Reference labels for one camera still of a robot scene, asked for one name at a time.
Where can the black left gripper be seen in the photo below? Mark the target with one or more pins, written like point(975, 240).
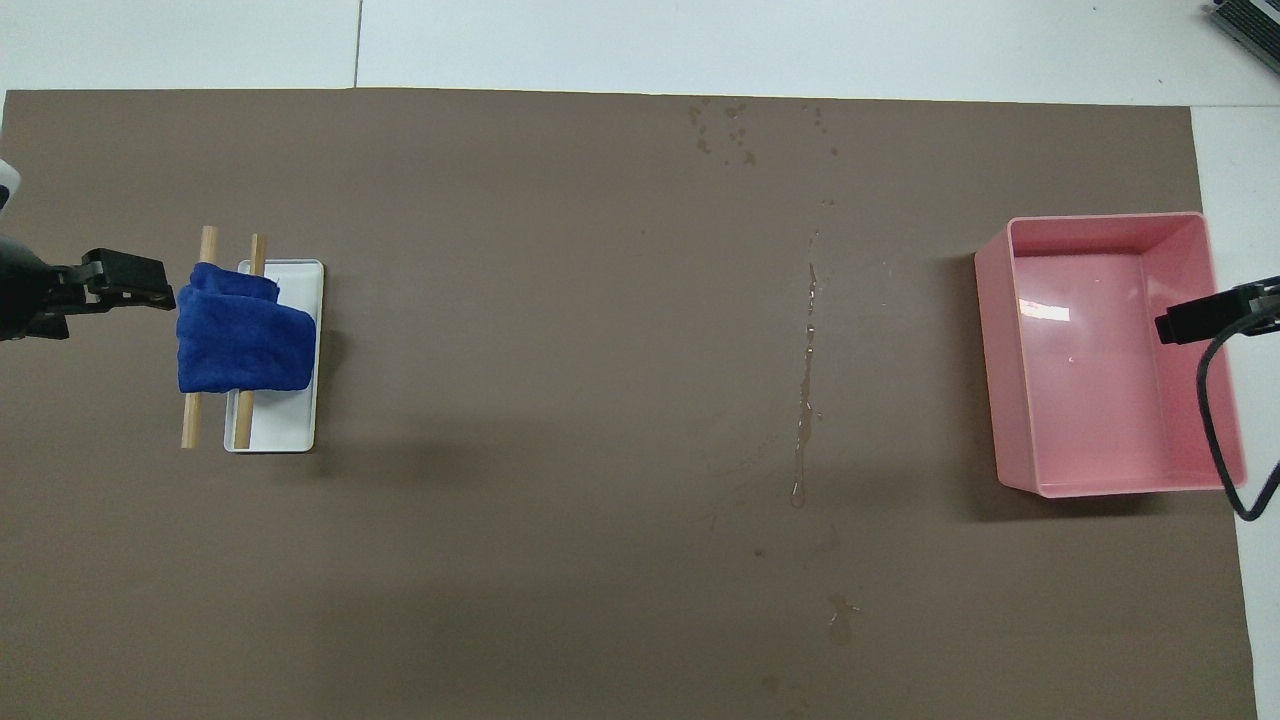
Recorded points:
point(30, 295)

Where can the grey keyboard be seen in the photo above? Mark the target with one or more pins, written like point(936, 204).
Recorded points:
point(1250, 22)

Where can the blue microfibre towel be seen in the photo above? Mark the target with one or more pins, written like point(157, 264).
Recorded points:
point(245, 335)

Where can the long light wooden rod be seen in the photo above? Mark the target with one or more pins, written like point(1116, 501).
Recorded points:
point(208, 245)

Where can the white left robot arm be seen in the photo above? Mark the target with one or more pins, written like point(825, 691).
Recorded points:
point(6, 185)

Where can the brown table mat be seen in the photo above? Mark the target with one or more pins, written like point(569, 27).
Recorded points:
point(500, 200)

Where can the pink plastic bin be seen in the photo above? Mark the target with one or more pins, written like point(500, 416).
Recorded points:
point(1090, 380)

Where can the white wooden towel rack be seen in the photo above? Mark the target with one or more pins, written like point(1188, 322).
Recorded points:
point(285, 420)

